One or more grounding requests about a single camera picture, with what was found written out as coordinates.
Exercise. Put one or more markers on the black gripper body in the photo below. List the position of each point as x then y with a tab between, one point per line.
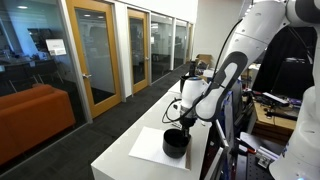
187	120

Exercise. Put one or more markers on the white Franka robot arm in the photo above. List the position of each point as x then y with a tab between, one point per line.
246	50

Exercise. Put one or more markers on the white notepad with brown backing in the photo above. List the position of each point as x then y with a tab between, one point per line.
146	145

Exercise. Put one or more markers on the blue machine box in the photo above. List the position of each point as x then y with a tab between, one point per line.
229	116

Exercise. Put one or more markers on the black bottle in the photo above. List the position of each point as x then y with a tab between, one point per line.
192	68

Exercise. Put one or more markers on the cardboard box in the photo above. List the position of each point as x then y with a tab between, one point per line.
204	60

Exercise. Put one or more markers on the wooden desk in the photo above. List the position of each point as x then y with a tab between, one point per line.
273	123

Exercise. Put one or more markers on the narrow wooden glass door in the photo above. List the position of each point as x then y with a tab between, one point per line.
137	50

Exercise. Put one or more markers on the grey power strip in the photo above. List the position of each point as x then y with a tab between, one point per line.
275	98

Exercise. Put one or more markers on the black curtain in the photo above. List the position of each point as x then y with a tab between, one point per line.
290	66

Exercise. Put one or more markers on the large wooden glass door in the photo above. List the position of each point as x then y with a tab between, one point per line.
95	50

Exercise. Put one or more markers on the white sign behind glass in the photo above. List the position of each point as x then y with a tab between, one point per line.
56	47

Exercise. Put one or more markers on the orange sofa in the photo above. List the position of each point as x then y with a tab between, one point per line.
31	116

